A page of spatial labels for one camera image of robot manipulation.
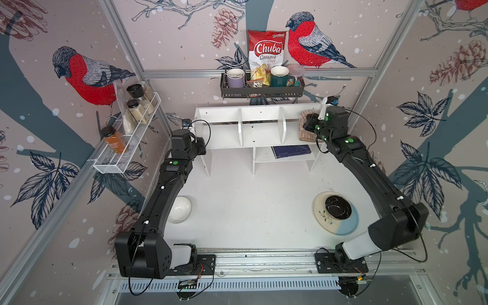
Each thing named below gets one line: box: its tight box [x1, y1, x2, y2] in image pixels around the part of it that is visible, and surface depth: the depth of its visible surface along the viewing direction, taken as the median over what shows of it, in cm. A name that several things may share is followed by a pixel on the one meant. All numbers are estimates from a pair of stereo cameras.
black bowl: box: [325, 195, 353, 220], surface depth 87 cm
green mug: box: [270, 65, 296, 88], surface depth 85 cm
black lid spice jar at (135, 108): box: [126, 99, 147, 124], surface depth 78 cm
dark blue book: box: [270, 144, 312, 159], surface depth 94 cm
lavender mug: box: [226, 67, 246, 88], surface depth 84 cm
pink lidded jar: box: [287, 63, 305, 88], surface depth 87 cm
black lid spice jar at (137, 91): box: [126, 83, 155, 116], surface depth 81 cm
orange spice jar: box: [100, 125, 129, 154], surface depth 67 cm
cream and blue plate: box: [311, 191, 360, 236], surface depth 86 cm
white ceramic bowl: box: [167, 196, 192, 224], surface depth 87 cm
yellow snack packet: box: [250, 63, 272, 86], surface depth 86 cm
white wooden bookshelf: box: [193, 103, 325, 177], surface depth 87 cm
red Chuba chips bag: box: [247, 29, 287, 72], surface depth 81 cm
